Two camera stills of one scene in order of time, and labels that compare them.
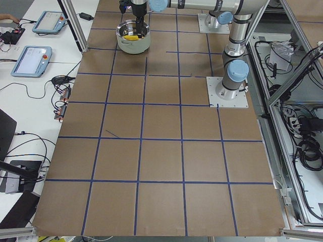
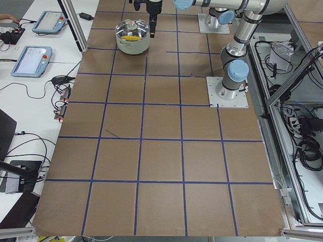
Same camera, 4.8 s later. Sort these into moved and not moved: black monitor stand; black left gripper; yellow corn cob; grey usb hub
Moved: black left gripper
Not moved: yellow corn cob; grey usb hub; black monitor stand
